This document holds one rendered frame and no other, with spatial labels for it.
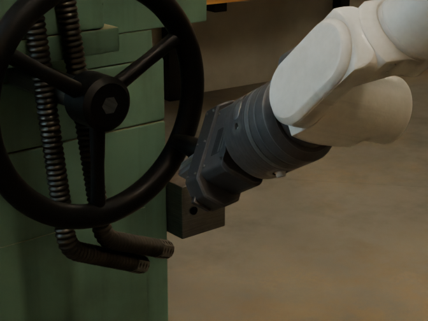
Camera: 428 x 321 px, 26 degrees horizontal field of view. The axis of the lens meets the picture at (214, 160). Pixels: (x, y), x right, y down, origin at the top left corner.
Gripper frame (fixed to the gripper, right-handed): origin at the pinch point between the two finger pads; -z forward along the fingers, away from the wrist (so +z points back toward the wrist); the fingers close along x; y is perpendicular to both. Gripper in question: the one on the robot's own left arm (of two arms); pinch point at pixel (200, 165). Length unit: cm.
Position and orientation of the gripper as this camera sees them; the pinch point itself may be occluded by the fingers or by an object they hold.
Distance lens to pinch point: 101.9
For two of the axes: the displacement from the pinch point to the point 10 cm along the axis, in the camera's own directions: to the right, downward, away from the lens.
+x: 2.4, -8.6, 4.6
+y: -8.0, -4.4, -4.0
